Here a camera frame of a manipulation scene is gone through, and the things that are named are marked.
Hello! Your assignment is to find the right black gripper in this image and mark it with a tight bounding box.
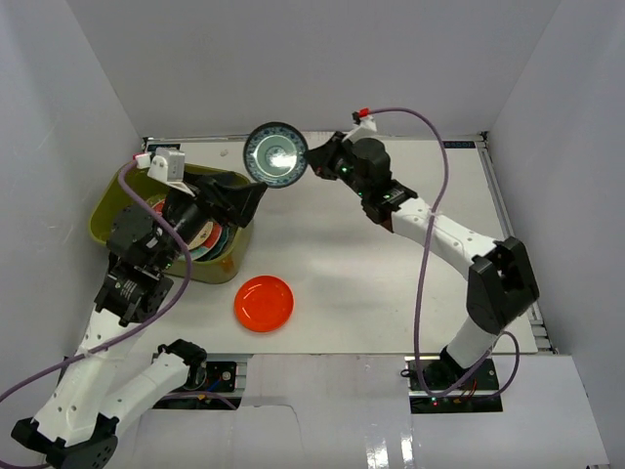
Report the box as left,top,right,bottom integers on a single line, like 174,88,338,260
304,134,369,200

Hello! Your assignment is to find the teal scalloped plate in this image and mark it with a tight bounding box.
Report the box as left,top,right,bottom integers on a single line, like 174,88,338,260
190,227,236,263

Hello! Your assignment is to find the small blue patterned dish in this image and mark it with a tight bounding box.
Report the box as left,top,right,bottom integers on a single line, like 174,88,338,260
243,121,309,189

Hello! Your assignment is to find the teal and red floral plate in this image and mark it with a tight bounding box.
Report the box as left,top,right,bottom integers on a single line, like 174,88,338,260
146,194,223,261

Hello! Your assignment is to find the orange plate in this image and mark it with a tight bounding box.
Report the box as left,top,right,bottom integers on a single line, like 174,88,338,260
233,276,295,333

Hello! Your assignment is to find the cream floral plate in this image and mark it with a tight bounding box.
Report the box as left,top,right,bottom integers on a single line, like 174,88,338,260
188,222,222,250

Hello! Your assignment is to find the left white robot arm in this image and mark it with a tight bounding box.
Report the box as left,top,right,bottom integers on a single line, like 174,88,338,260
12,172,268,468

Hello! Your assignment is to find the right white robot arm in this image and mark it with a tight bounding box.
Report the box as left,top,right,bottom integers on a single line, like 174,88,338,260
304,133,539,390

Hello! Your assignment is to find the olive green plastic bin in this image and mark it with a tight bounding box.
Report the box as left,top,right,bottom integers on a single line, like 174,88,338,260
88,169,253,284

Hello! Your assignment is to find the left blue table label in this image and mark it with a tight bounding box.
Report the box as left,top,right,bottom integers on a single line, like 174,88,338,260
146,143,181,152

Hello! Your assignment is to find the blue table label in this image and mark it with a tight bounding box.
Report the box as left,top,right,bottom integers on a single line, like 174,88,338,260
146,143,181,152
443,141,476,149

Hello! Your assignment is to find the right blue table label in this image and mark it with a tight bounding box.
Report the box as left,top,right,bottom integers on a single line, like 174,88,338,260
443,141,476,149

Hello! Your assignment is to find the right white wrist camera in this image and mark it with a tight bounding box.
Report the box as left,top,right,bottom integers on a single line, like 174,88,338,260
343,108,378,144

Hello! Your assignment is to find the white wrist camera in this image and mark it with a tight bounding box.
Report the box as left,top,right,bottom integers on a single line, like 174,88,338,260
343,108,378,144
133,148,194,196

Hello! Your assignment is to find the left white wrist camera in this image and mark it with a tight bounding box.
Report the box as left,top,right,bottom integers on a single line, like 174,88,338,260
133,148,194,196

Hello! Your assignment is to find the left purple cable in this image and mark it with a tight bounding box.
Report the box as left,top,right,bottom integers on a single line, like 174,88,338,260
0,160,235,409

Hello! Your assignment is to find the purple cable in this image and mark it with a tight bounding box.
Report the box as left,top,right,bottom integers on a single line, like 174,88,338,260
0,160,235,409
370,107,521,398

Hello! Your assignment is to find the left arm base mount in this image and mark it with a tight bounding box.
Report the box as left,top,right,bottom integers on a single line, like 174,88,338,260
154,362,240,410

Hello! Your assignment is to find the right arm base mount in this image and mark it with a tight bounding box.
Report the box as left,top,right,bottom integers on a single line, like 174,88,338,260
400,356,503,414

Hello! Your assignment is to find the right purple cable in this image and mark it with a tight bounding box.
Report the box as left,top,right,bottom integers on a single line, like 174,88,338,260
370,107,521,398

